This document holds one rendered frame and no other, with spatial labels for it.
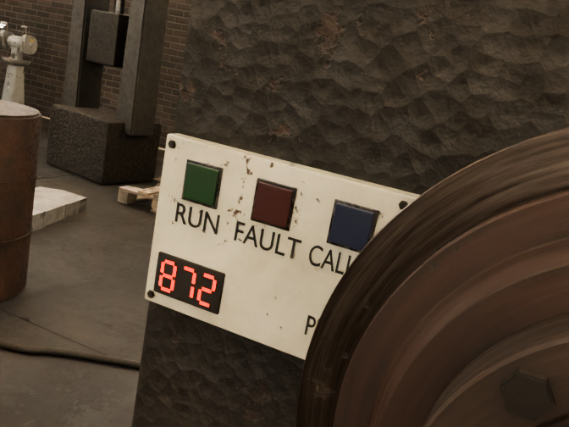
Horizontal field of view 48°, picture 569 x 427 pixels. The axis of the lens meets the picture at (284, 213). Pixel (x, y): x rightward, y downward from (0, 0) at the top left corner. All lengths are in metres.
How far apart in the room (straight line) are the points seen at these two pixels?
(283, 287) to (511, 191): 0.28
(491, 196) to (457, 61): 0.19
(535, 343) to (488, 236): 0.08
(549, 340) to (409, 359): 0.10
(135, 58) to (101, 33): 0.46
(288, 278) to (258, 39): 0.23
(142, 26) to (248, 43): 5.05
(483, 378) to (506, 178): 0.13
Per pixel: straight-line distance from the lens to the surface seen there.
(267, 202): 0.61
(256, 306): 0.64
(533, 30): 0.57
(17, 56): 9.03
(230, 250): 0.64
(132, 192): 5.19
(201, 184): 0.64
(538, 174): 0.41
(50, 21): 9.17
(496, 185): 0.41
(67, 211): 4.73
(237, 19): 0.65
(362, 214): 0.57
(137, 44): 5.70
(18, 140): 3.10
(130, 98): 5.72
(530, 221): 0.40
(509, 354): 0.35
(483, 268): 0.41
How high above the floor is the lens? 1.33
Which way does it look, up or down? 13 degrees down
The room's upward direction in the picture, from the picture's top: 11 degrees clockwise
